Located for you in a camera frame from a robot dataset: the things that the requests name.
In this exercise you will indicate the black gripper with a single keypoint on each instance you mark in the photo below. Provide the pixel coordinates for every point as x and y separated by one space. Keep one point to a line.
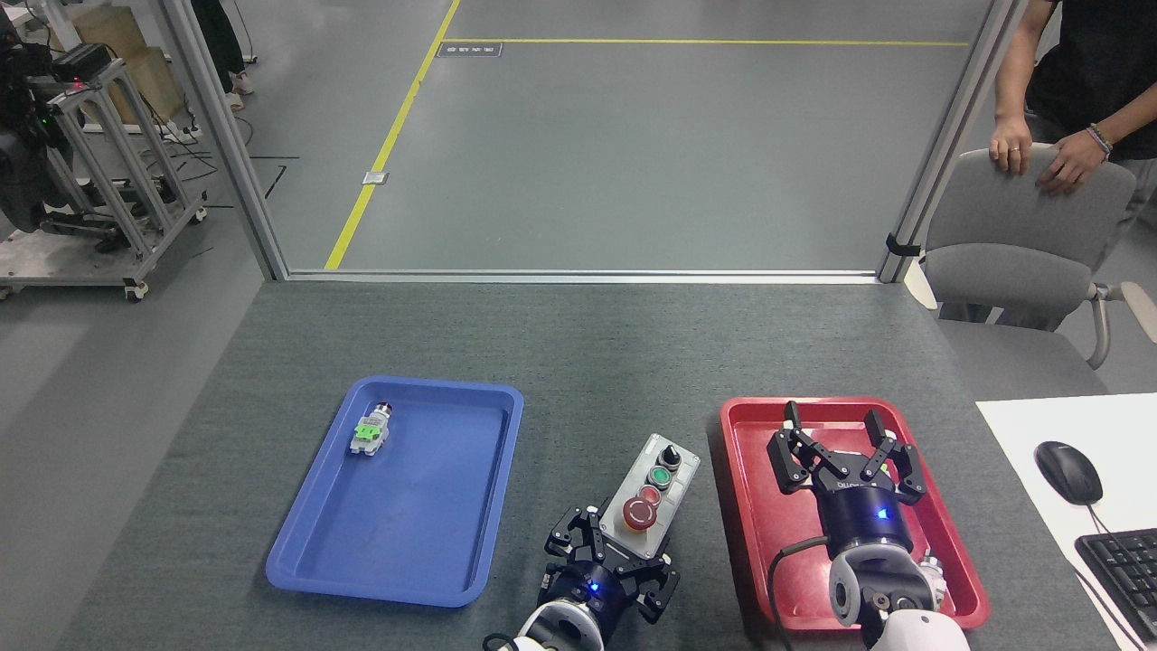
863 520
601 583

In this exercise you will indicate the grey control box with buttons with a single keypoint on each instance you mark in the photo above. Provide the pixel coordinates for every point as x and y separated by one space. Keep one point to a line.
655 484

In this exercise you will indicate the person's right forearm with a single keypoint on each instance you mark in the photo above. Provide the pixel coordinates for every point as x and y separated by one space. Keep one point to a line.
1017 72

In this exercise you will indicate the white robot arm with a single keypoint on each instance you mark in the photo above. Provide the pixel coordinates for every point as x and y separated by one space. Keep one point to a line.
556 628
881 583

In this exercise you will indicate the small green white push button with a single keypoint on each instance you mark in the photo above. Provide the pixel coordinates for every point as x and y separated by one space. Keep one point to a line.
369 434

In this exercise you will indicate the brown cardboard box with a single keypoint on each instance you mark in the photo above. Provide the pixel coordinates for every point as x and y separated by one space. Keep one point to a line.
136 45

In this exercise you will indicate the person's right hand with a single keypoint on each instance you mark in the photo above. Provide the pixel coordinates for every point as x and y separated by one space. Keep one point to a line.
1011 149

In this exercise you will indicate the person's left hand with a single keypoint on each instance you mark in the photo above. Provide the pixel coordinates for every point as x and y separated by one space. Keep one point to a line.
1071 163

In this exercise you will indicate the red plastic tray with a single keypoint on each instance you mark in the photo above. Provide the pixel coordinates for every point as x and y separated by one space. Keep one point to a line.
759 488

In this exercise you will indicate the white desk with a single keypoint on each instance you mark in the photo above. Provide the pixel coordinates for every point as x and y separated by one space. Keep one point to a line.
1021 434

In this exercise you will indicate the blue plastic tray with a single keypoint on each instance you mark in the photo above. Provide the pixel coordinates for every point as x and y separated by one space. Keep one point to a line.
425 506

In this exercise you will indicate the black computer mouse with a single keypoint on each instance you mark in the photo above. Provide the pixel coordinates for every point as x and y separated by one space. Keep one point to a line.
1068 472

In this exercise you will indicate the grey office chair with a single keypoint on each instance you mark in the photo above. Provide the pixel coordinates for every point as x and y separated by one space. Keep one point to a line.
1021 226

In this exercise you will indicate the black keyboard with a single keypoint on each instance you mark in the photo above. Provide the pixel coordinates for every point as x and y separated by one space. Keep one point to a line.
1125 579

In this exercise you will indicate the silver floor socket plate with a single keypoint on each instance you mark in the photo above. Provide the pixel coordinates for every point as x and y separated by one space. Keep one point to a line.
375 177

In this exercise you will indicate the dark floor label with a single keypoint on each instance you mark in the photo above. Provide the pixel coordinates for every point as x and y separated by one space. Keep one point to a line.
469 50

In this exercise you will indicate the person in background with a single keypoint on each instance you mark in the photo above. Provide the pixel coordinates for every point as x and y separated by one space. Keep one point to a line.
217 41

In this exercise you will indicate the black machine on cart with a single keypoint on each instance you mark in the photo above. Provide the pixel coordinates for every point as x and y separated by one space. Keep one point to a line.
23 172

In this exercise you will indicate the small silver white switch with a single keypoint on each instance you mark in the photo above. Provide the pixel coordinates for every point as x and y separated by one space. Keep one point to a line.
934 577

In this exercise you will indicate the black clamp on post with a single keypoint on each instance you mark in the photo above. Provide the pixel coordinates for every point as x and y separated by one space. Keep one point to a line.
901 245

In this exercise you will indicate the silver frame rail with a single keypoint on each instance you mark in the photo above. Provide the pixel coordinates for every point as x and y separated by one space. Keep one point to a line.
578 275

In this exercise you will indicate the silver frame post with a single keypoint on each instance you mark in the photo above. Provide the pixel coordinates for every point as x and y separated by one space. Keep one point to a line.
230 145
945 136

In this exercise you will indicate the silver aluminium frame cart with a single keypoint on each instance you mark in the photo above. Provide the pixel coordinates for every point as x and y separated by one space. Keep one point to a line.
136 172

